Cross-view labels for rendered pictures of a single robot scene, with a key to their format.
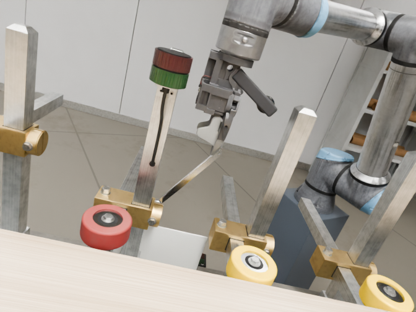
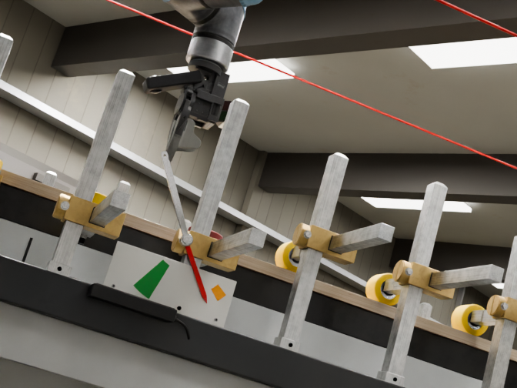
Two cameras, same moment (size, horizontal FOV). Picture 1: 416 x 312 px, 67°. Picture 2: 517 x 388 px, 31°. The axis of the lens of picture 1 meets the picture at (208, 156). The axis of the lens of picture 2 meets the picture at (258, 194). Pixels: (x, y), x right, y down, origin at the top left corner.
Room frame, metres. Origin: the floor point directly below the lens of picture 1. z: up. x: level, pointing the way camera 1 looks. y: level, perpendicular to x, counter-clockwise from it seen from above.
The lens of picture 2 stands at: (2.42, -0.06, 0.51)
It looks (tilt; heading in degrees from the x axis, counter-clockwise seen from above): 14 degrees up; 172
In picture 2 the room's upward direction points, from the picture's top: 17 degrees clockwise
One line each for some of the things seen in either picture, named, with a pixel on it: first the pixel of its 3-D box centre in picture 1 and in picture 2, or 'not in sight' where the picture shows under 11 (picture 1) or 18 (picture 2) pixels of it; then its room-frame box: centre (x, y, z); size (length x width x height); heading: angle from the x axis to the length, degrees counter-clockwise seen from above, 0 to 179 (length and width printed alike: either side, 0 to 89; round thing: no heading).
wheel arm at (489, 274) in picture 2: not in sight; (434, 280); (0.49, 0.64, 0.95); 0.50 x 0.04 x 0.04; 7
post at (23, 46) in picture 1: (17, 155); (311, 256); (0.52, 0.35, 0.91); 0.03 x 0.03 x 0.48; 7
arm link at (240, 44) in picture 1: (240, 44); (208, 58); (0.64, 0.00, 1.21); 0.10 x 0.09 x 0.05; 7
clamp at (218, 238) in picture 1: (241, 239); (88, 215); (0.57, -0.12, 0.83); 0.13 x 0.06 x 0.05; 97
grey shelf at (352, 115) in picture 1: (387, 125); not in sight; (3.23, -1.63, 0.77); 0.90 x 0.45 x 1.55; 97
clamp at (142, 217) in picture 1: (129, 209); (205, 250); (0.54, 0.12, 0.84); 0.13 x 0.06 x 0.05; 97
